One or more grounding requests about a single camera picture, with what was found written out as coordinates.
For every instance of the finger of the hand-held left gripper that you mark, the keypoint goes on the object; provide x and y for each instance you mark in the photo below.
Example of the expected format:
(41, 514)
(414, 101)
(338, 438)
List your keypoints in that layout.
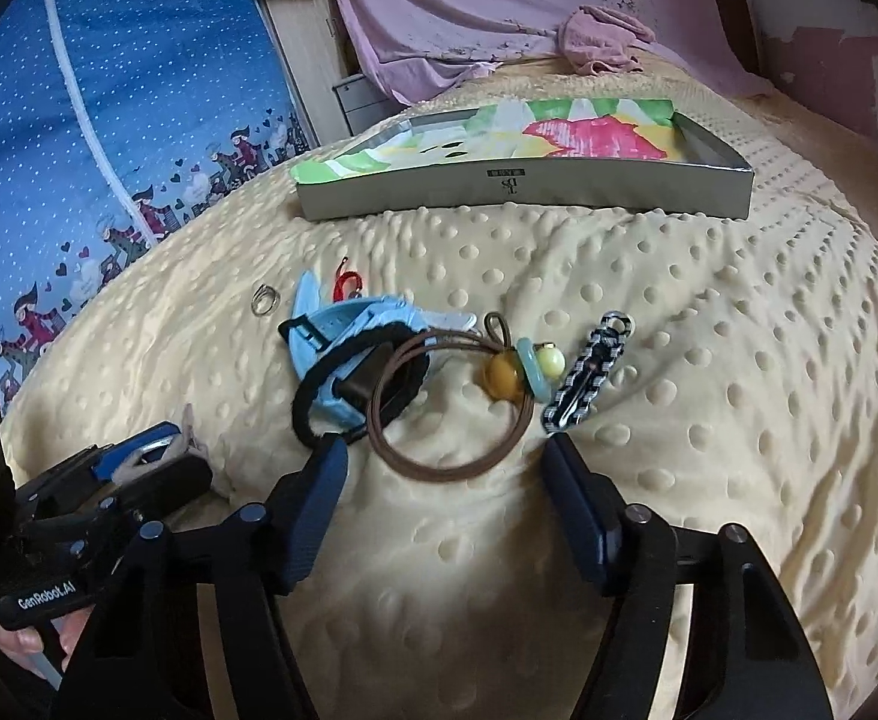
(180, 476)
(113, 463)

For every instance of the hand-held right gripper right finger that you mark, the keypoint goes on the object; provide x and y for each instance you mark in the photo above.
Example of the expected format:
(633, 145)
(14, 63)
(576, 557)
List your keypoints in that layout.
(581, 521)

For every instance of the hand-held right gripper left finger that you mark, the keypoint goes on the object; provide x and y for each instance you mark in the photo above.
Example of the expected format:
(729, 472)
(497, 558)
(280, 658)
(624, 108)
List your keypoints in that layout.
(317, 514)

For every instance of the black white striped hair clip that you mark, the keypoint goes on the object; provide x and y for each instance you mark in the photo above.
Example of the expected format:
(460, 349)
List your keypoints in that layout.
(585, 382)

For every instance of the blue wrist watch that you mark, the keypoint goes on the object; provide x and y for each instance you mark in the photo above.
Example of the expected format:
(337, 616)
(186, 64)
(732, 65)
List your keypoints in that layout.
(334, 319)

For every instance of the shallow colourful cardboard box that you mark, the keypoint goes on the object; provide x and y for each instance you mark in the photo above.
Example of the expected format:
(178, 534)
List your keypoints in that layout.
(409, 195)

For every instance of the person's left hand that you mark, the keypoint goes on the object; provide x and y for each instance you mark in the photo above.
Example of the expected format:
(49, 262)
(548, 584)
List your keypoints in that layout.
(23, 641)

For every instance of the cream dotted blanket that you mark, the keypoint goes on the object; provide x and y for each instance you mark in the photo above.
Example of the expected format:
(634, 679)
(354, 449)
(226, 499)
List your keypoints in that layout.
(709, 390)

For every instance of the grey drawer unit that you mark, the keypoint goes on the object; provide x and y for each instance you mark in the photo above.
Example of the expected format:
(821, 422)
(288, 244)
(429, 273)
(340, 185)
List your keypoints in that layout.
(356, 105)

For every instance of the blue printed curtain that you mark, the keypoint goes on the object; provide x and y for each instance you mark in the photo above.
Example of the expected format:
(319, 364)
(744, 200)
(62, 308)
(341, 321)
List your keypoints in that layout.
(184, 52)

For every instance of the wooden cabinet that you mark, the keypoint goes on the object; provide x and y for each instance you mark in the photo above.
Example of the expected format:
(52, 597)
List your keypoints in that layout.
(304, 52)

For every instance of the crumpled pink cloth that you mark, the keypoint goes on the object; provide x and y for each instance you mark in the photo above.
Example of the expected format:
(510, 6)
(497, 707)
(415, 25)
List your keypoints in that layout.
(604, 41)

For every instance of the pink sheet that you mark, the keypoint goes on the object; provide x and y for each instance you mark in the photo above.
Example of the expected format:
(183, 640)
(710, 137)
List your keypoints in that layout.
(484, 0)

